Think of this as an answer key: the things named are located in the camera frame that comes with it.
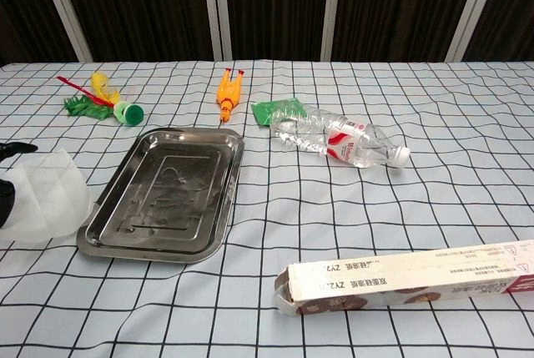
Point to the white metal frame post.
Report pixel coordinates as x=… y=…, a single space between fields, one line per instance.
x=471 y=11
x=331 y=7
x=64 y=11
x=217 y=7

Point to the feather shuttlecock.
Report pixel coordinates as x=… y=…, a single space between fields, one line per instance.
x=125 y=112

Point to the long baking paper box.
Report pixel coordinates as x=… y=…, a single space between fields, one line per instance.
x=396 y=278

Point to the orange rubber chicken toy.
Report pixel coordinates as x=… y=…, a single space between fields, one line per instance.
x=229 y=93

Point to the white paper sheet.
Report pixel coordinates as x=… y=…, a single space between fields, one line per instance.
x=50 y=199

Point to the black pleated curtain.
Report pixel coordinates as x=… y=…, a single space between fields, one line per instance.
x=146 y=3

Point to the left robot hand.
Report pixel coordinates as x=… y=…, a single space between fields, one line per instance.
x=8 y=199

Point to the clear plastic water bottle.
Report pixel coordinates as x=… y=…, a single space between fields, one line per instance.
x=346 y=141

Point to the green packet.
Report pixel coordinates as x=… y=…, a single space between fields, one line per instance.
x=267 y=109

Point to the stainless steel tray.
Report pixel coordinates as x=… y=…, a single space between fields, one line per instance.
x=167 y=191

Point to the checked blue tablecloth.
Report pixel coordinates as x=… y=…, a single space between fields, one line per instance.
x=375 y=208

